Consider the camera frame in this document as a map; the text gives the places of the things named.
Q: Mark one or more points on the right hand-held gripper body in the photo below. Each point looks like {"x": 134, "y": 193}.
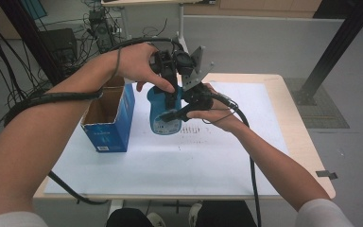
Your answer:
{"x": 198, "y": 97}

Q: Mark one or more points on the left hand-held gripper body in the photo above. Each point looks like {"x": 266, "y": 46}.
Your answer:
{"x": 170, "y": 61}

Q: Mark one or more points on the blue detergent bottle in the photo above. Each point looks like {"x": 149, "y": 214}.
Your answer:
{"x": 159, "y": 101}

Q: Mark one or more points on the blue cardboard box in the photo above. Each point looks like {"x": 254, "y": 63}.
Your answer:
{"x": 107, "y": 135}

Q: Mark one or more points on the person's right hand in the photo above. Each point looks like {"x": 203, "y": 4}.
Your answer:
{"x": 223, "y": 116}

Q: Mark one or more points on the person's left hand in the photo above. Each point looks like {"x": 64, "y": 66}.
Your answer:
{"x": 135, "y": 63}

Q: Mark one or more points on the white desk with legs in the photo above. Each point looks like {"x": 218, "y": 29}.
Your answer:
{"x": 182, "y": 28}

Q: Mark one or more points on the white paper sheet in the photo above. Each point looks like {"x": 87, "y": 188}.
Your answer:
{"x": 186, "y": 164}

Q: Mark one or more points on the black computer tower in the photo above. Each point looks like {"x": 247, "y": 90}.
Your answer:
{"x": 102, "y": 31}

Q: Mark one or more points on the person's right white shoe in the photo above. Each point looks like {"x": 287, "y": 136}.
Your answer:
{"x": 194, "y": 216}

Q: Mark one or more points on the person's white shoe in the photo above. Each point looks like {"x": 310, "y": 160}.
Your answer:
{"x": 194, "y": 216}
{"x": 156, "y": 220}

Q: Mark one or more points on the light wooden table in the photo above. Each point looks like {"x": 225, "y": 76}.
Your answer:
{"x": 299, "y": 126}

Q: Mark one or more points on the person's left white shoe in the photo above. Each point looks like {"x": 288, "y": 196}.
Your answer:
{"x": 156, "y": 220}

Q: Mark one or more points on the black cabinet box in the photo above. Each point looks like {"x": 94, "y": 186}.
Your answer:
{"x": 60, "y": 44}

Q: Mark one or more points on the person's left leg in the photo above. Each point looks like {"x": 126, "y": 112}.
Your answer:
{"x": 127, "y": 219}

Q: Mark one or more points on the person's leg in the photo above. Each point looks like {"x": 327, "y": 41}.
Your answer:
{"x": 127, "y": 219}
{"x": 227, "y": 216}

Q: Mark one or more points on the person's right leg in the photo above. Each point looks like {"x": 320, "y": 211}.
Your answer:
{"x": 227, "y": 216}

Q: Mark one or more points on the grey floor mat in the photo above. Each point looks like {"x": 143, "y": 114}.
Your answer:
{"x": 324, "y": 107}

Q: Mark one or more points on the black tape strip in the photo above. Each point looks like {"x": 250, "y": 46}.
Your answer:
{"x": 326, "y": 175}

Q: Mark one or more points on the white right sleeve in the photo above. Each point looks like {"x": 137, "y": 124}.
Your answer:
{"x": 324, "y": 216}

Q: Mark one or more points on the white sleeve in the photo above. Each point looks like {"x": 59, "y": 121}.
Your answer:
{"x": 324, "y": 216}
{"x": 12, "y": 220}

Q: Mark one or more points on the white left sleeve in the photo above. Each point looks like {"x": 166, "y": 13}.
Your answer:
{"x": 12, "y": 220}

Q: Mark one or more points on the black metal post with base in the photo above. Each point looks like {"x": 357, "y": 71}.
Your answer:
{"x": 346, "y": 28}

